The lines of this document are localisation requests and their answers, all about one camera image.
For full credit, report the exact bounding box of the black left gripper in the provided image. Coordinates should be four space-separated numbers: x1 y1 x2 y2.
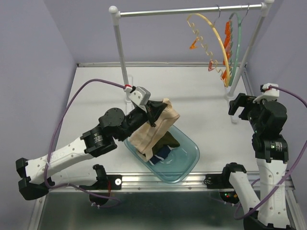
118 100 168 142

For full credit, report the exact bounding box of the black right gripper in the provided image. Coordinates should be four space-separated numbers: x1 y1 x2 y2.
229 92 267 133

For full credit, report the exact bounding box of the green clip hanger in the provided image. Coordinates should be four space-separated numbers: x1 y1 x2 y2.
224 12 242 86

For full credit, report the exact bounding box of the olive green underwear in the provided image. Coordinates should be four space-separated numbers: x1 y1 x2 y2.
152 131 180 155

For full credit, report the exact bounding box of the beige underwear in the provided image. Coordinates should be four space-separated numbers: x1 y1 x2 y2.
128 98 180 162

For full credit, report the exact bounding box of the navy blue underwear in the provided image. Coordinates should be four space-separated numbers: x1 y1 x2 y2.
149 146 174 165

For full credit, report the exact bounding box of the yellow clip hanger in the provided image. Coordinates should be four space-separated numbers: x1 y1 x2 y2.
186 4 233 88

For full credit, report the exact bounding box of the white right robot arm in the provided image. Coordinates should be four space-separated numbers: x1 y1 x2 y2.
221 93 292 230

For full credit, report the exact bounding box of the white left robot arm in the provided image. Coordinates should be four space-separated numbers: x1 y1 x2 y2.
15 101 167 200

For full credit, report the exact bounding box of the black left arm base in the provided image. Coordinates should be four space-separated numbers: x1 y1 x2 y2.
89 174 122 207

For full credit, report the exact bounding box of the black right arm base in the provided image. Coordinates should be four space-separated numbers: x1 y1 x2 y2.
203 173 239 205

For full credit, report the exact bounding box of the translucent blue plastic basin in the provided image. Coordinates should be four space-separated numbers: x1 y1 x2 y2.
124 126 200 184

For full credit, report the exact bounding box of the white metal clothes rack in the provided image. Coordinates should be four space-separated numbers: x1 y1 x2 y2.
108 0 275 125

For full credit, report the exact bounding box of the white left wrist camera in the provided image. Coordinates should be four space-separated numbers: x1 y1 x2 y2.
124 84 151 112

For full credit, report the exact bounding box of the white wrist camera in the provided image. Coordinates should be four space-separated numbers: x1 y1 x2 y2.
124 84 151 112
253 83 280 104

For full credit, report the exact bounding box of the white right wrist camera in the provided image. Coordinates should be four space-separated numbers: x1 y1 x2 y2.
253 83 280 104

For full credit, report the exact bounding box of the aluminium mounting rail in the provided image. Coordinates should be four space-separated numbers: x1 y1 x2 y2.
38 170 295 192

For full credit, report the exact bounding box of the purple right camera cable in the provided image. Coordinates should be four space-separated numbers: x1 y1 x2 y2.
234 86 307 220

